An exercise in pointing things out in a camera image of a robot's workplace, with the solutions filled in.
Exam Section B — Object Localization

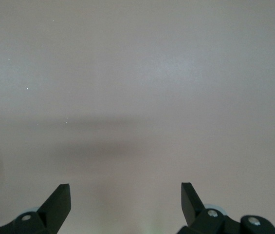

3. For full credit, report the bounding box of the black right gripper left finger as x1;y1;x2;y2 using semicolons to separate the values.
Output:
0;183;72;234

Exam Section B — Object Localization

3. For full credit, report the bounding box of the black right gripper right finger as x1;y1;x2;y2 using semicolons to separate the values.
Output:
177;182;242;234

